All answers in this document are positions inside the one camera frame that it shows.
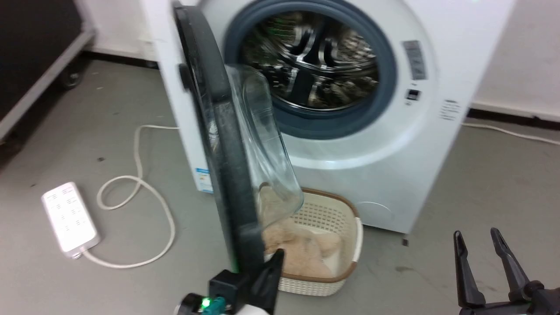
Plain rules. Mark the blue white energy sticker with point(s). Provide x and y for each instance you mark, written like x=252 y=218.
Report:
x=204 y=180

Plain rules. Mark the white basket with brown rim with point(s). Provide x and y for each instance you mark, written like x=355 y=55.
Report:
x=332 y=214

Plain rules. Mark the white power strip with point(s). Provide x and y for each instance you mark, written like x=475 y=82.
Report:
x=70 y=218

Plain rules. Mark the steel washer drum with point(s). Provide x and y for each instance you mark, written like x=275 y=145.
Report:
x=323 y=61

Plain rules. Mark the black caster wheel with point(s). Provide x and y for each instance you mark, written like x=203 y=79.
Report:
x=72 y=76

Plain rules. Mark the white front-load washing machine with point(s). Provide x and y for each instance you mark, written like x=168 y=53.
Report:
x=393 y=166

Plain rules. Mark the black wheeled cart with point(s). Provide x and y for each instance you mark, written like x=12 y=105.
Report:
x=26 y=57

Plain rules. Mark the grey label sticker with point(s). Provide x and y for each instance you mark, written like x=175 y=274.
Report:
x=414 y=59

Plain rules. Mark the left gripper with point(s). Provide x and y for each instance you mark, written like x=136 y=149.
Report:
x=227 y=291

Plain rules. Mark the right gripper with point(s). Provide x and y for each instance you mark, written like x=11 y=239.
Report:
x=542 y=302

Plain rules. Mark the beige plush cloth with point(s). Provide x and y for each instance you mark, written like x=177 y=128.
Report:
x=306 y=253

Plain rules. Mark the black-rimmed glass washer door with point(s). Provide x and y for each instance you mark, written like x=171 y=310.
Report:
x=227 y=175

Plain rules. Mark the grey rubber door gasket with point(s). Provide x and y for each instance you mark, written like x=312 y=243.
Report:
x=387 y=87

